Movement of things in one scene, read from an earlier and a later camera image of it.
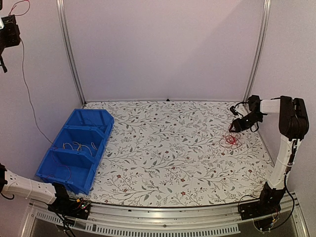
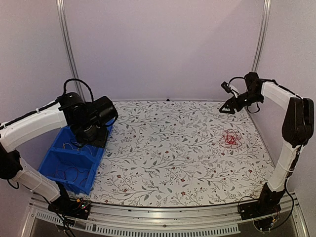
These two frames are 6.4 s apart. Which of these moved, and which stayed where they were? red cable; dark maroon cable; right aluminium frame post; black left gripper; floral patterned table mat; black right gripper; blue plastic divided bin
Moved: dark maroon cable; black left gripper; black right gripper
Stayed: red cable; right aluminium frame post; blue plastic divided bin; floral patterned table mat
